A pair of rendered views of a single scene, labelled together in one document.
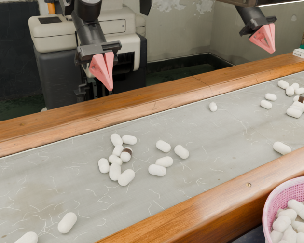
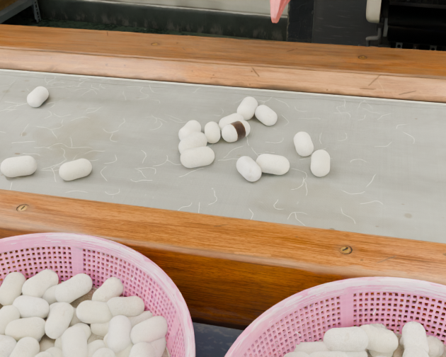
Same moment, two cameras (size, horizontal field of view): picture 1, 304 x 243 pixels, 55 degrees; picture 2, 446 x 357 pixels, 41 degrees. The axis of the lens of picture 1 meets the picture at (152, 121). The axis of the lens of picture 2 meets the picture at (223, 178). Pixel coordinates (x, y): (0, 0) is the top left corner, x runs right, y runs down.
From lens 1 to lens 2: 36 cm
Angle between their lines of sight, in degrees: 37
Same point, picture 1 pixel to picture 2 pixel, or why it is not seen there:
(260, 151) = not seen: outside the picture
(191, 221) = (192, 240)
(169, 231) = (150, 233)
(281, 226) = (331, 338)
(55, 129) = (184, 64)
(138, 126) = (311, 105)
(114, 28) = not seen: outside the picture
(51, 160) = (146, 102)
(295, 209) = (404, 340)
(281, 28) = not seen: outside the picture
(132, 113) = (320, 81)
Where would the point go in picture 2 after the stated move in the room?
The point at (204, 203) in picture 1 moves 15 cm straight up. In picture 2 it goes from (240, 232) to (237, 78)
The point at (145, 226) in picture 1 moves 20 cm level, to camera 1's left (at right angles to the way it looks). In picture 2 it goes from (133, 213) to (19, 139)
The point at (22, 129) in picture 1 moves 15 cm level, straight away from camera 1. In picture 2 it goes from (146, 50) to (180, 14)
